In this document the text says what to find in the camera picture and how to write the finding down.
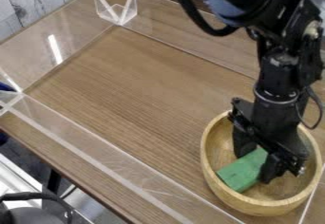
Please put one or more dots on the brown wooden bowl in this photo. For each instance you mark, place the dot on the brown wooden bowl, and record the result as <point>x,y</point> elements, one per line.
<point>262,200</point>

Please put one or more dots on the green rectangular block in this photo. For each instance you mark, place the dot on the green rectangular block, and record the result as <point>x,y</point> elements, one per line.
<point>241,174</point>

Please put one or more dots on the clear acrylic barrier wall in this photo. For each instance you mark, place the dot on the clear acrylic barrier wall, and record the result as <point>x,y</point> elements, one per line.
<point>111,102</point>

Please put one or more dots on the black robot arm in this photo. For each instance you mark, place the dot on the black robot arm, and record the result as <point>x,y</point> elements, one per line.
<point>285,26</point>

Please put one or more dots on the clear acrylic corner bracket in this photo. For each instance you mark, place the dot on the clear acrylic corner bracket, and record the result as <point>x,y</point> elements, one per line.
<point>118,14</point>

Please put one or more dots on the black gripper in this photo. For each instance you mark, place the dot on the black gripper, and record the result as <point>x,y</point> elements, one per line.
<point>266,123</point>

